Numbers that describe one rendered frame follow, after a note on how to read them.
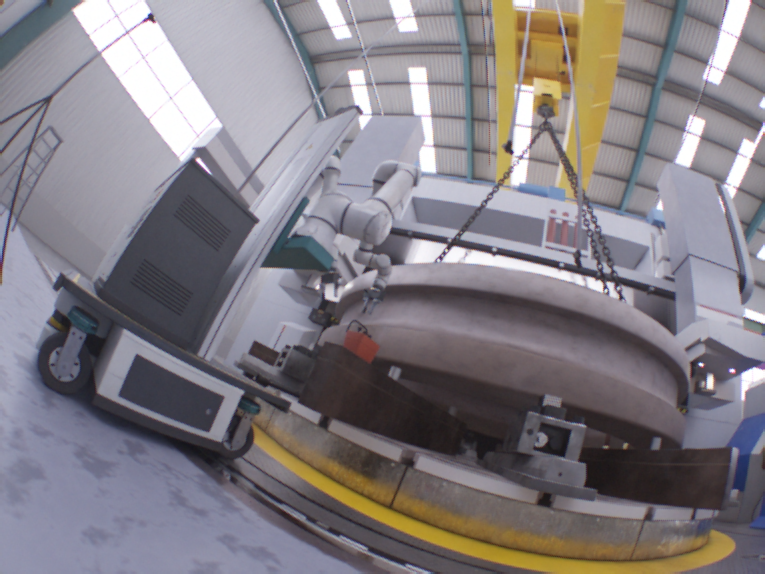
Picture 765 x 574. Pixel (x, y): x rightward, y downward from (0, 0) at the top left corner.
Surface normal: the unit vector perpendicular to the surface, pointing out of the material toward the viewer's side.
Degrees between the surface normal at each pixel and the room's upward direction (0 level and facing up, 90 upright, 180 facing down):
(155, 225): 90
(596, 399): 90
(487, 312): 90
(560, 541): 90
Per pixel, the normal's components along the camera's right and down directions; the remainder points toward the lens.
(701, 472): -0.91, -0.41
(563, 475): -0.17, -0.47
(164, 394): 0.79, 0.07
